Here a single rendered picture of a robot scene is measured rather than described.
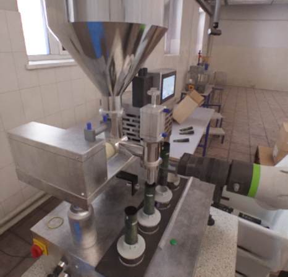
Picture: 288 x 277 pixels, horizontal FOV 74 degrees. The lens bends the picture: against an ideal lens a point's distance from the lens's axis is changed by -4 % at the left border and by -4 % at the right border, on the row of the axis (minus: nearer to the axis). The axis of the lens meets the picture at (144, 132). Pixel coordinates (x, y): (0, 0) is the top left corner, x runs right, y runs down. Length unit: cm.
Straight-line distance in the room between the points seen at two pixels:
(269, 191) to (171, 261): 31
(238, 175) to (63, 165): 43
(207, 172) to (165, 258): 26
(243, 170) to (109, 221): 43
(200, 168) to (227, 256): 53
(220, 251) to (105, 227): 54
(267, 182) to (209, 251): 52
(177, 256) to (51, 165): 41
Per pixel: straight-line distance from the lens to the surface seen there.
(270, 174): 58
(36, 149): 53
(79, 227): 58
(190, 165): 58
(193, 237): 68
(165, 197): 70
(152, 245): 63
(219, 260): 99
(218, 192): 61
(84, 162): 43
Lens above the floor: 154
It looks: 23 degrees down
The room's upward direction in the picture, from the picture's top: 1 degrees clockwise
